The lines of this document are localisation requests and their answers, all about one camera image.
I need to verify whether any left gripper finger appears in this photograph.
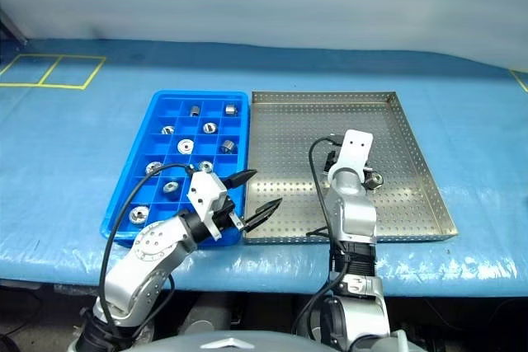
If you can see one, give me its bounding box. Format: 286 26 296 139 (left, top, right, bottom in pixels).
224 169 258 189
243 198 284 232

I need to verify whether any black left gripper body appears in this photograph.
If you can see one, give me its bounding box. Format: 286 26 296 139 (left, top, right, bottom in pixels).
212 196 245 232

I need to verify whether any blue compartment organizer tray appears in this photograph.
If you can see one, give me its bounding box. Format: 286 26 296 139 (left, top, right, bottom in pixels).
101 89 250 249

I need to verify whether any perforated metal tray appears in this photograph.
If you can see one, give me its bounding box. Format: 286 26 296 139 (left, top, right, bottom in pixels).
243 90 460 245

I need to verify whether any grey rounded housing under table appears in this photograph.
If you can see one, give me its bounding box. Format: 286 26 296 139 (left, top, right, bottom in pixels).
181 292 232 335

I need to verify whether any grey robot torso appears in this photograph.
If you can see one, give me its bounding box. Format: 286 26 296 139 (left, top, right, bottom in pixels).
152 329 426 352

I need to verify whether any blue plastic table cover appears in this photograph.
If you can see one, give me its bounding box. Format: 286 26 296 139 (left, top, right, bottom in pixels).
0 37 528 298

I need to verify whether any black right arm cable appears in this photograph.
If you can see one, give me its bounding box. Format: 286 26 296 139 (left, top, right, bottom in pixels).
293 136 350 336

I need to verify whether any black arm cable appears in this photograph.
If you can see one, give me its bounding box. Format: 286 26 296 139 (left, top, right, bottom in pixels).
293 136 350 336
97 163 197 340

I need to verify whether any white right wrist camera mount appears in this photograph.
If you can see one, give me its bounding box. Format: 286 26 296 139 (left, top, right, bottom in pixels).
328 129 375 184

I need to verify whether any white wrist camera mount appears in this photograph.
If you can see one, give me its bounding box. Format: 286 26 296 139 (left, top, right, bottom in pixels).
186 170 229 242
328 129 375 184

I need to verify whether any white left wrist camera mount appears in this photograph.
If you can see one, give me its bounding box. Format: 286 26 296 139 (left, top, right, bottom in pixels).
186 170 229 242

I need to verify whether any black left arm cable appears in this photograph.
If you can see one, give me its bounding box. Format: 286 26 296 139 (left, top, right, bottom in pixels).
97 163 197 340

